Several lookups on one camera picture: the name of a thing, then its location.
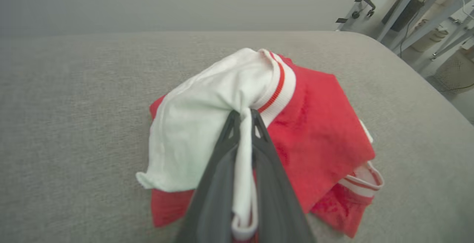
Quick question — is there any red and white jersey garment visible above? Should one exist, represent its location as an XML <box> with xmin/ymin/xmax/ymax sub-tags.
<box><xmin>136</xmin><ymin>47</ymin><xmax>385</xmax><ymax>243</ymax></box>

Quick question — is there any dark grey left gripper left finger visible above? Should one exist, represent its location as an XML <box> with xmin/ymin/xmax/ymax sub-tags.
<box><xmin>174</xmin><ymin>110</ymin><xmax>241</xmax><ymax>243</ymax></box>

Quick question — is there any grey metal table frame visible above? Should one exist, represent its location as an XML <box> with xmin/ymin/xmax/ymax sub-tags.
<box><xmin>337</xmin><ymin>0</ymin><xmax>474</xmax><ymax>60</ymax></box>

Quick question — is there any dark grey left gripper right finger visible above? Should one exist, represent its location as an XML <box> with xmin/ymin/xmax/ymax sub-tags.
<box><xmin>251</xmin><ymin>109</ymin><xmax>316</xmax><ymax>243</ymax></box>

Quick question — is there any grey fabric sofa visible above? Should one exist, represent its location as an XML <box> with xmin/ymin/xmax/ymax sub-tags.
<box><xmin>0</xmin><ymin>31</ymin><xmax>474</xmax><ymax>243</ymax></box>

